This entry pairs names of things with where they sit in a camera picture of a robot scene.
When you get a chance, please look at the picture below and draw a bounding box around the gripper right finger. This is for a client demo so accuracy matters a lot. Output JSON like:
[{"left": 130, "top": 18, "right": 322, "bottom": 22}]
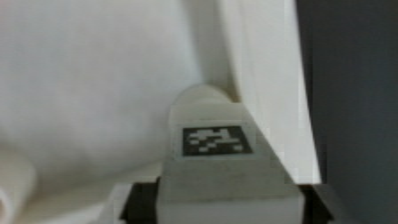
[{"left": 298, "top": 184, "right": 350, "bottom": 224}]

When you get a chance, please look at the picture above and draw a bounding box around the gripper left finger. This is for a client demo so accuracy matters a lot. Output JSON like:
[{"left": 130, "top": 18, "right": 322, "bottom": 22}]
[{"left": 105, "top": 182, "right": 158, "bottom": 224}]

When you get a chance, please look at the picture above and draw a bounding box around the white table leg with tag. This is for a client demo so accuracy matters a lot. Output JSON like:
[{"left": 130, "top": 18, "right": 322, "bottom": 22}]
[{"left": 156, "top": 85, "right": 306, "bottom": 224}]

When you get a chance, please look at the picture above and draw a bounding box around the white square table top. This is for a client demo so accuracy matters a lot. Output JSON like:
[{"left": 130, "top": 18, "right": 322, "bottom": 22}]
[{"left": 0, "top": 0, "right": 235, "bottom": 224}]

